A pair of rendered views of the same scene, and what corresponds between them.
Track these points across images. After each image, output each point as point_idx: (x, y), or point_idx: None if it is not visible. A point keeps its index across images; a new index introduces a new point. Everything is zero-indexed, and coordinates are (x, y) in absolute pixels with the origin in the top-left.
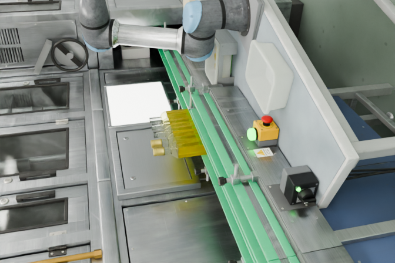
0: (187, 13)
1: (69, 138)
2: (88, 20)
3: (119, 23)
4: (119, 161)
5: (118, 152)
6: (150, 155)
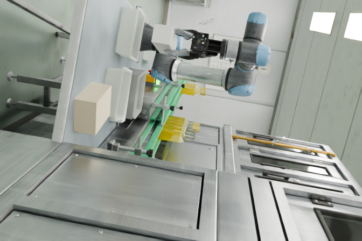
0: (182, 40)
1: None
2: None
3: (225, 70)
4: (217, 156)
5: (217, 160)
6: (193, 154)
